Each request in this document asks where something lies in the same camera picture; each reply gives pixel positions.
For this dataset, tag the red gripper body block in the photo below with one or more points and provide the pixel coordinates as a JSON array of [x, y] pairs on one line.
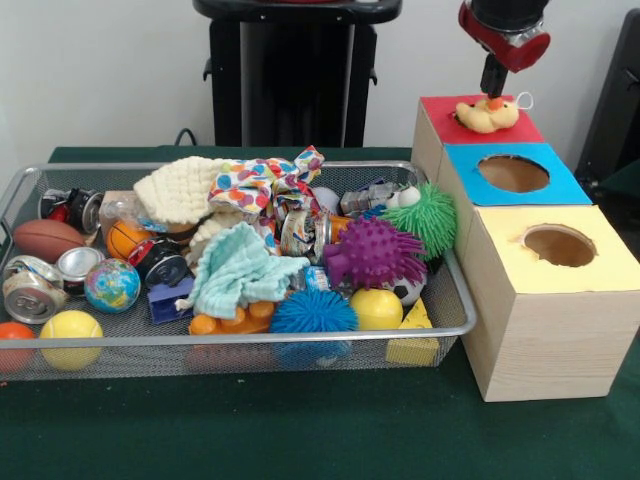
[[505, 45]]

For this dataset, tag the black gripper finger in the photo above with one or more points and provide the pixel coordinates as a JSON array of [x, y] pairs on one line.
[[500, 82], [488, 75]]

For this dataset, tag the pale yellow plush toy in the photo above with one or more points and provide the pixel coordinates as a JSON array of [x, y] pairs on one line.
[[487, 116]]

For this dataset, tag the green spiky ball with eyes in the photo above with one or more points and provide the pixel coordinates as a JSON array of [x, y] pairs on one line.
[[430, 220]]

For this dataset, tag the colourful patterned cloth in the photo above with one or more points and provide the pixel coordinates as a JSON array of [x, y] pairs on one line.
[[255, 180]]

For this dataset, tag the cream white cloth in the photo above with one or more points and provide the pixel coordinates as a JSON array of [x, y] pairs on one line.
[[175, 192]]

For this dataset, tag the wooden box with three holes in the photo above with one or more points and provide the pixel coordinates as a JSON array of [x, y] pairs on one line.
[[545, 340]]

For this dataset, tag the shallow clear mesh bin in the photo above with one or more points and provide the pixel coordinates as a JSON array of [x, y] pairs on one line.
[[250, 357]]

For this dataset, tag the black chair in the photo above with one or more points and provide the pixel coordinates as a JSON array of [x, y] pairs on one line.
[[615, 100]]

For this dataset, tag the dark green side tablecloth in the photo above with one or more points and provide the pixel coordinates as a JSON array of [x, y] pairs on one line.
[[625, 177]]

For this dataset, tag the silver toy robot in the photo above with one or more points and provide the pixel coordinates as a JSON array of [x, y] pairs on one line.
[[367, 197]]

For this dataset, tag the purple spiky toy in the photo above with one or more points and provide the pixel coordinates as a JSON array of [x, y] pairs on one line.
[[375, 255]]

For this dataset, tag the crushed silver drink can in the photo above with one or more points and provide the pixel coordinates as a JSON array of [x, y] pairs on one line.
[[304, 231]]

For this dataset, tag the blue spiky ball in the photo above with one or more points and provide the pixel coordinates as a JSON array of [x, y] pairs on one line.
[[314, 311]]

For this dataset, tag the light blue cloth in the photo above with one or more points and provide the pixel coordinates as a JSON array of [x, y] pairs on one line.
[[240, 270]]

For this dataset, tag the yellow ball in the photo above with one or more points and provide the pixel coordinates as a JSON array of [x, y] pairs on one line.
[[71, 332]]

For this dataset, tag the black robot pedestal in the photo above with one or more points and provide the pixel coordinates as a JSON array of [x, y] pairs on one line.
[[280, 75]]

